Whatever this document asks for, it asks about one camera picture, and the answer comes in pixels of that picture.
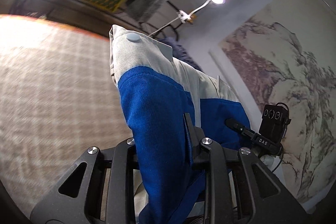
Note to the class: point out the plaid bed cover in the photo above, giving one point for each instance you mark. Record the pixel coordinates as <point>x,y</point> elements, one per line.
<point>57,100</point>

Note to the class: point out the white clip lamp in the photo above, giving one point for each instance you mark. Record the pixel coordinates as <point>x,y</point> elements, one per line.
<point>183,16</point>

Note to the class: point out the right hand in knit glove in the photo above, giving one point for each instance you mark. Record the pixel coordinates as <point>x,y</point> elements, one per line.
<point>270,161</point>

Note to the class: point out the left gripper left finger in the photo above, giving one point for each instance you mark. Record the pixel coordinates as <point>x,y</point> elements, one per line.
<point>194,136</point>

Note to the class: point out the blue and grey jacket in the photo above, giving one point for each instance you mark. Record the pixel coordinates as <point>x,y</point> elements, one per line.
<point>156,91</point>

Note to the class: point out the left gripper right finger view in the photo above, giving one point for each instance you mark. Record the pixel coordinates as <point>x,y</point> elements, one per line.
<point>238,128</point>

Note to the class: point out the pile of dark blue clothes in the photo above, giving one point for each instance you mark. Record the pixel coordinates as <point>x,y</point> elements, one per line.
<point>179,52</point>

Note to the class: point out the landscape painting wall mural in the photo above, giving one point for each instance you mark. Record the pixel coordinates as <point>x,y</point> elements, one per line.
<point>286,53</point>

